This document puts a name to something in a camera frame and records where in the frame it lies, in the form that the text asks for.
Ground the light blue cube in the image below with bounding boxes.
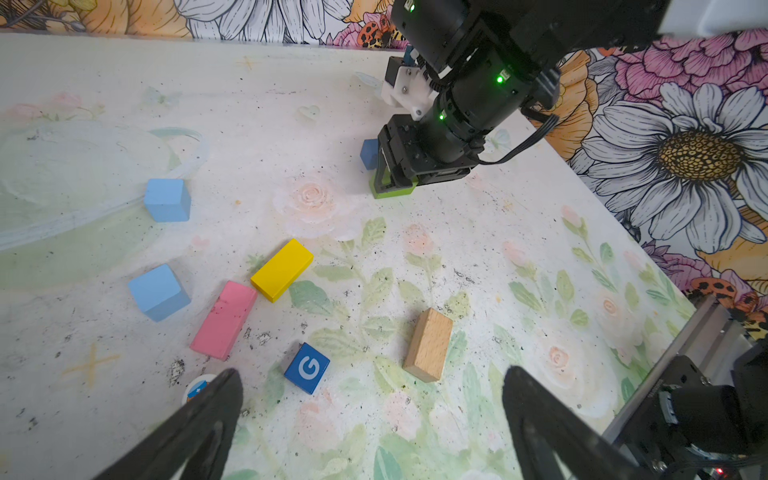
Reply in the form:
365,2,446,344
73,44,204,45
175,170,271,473
144,179,191,223
128,264,191,322

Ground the blue letter G cube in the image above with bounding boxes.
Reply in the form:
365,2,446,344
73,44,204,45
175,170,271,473
284,343,330,395

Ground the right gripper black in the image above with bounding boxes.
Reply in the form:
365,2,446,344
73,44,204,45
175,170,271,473
375,53,561,187

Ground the green rectangular block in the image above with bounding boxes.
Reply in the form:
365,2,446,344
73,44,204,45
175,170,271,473
369,169,418,199

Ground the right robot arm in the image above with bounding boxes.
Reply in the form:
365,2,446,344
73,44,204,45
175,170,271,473
367,0,767,198

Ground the light blue cube near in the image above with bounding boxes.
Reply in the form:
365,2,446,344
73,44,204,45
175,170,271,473
128,264,191,322

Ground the dark blue cube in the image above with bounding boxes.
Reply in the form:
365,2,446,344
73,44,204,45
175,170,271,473
360,139,379,171

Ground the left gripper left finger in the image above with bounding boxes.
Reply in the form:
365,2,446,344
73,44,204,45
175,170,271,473
97,368,243,479

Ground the pink rectangular block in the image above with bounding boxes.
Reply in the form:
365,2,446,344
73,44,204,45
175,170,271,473
190,281,258,361

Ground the natural wood rectangular block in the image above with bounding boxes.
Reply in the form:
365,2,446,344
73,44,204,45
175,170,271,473
403,308,453,383

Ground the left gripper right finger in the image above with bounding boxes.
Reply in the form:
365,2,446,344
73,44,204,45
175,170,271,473
502,366,653,479

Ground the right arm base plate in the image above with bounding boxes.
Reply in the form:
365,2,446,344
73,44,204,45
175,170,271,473
603,294,767,479

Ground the yellow rectangular block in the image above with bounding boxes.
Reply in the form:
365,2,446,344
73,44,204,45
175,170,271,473
250,239,314,303

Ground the light blue cube far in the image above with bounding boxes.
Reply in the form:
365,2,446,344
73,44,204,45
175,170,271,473
144,179,191,223

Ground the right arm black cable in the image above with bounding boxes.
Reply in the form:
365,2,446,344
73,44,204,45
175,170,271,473
476,107,562,166

